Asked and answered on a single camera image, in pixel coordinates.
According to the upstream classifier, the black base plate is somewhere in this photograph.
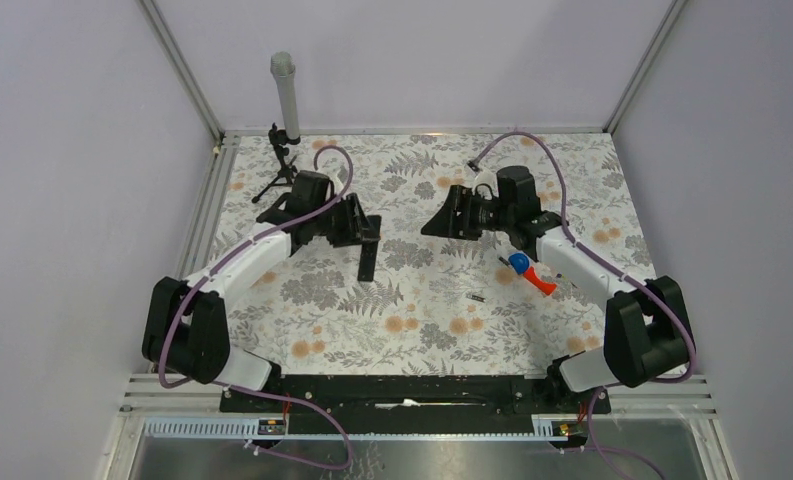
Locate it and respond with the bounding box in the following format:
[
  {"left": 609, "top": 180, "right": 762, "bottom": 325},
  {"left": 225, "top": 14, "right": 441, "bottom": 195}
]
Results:
[{"left": 219, "top": 375, "right": 611, "bottom": 435}]

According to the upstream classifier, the blue and orange toy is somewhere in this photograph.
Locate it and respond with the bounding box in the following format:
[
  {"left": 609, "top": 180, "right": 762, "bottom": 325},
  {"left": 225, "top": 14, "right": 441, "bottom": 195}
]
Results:
[{"left": 507, "top": 252, "right": 557, "bottom": 296}]

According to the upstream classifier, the black remote control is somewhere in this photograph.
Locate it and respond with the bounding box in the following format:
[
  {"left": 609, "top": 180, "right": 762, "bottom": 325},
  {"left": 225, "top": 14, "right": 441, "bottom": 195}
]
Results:
[{"left": 357, "top": 241, "right": 379, "bottom": 282}]

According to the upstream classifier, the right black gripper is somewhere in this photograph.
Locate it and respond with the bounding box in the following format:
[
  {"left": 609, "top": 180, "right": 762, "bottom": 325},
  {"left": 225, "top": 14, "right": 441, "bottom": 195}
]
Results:
[{"left": 420, "top": 184, "right": 514, "bottom": 242}]

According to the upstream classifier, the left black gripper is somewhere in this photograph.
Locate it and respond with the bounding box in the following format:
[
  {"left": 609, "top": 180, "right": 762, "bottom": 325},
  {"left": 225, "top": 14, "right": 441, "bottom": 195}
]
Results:
[{"left": 311, "top": 193, "right": 378, "bottom": 248}]

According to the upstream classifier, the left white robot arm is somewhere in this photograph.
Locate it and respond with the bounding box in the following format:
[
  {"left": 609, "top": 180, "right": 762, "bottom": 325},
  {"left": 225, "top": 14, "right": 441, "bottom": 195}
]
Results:
[{"left": 141, "top": 171, "right": 382, "bottom": 411}]

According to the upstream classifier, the black tripod microphone stand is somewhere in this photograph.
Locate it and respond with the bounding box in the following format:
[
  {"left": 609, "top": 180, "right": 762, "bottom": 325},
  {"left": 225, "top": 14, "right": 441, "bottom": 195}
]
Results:
[{"left": 251, "top": 123, "right": 299, "bottom": 205}]

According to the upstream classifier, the floral patterned mat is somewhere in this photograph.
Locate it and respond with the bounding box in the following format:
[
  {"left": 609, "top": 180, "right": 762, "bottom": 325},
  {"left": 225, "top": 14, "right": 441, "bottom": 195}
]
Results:
[{"left": 228, "top": 134, "right": 655, "bottom": 375}]

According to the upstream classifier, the silver microphone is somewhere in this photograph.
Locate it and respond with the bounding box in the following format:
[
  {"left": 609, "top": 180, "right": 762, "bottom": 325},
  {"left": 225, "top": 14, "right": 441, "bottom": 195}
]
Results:
[{"left": 270, "top": 51, "right": 301, "bottom": 145}]

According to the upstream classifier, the white slotted cable duct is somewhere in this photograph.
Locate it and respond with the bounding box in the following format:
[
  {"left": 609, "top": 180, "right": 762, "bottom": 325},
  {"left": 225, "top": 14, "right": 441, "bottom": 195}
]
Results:
[{"left": 142, "top": 415, "right": 570, "bottom": 443}]

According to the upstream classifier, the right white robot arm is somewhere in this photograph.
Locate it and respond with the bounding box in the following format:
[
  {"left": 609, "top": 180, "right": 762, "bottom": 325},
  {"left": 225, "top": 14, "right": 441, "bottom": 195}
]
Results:
[{"left": 421, "top": 166, "right": 692, "bottom": 412}]

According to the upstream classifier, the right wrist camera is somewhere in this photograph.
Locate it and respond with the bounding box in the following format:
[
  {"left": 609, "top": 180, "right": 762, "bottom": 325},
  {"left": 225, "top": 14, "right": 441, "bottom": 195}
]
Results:
[{"left": 467, "top": 160, "right": 496, "bottom": 195}]

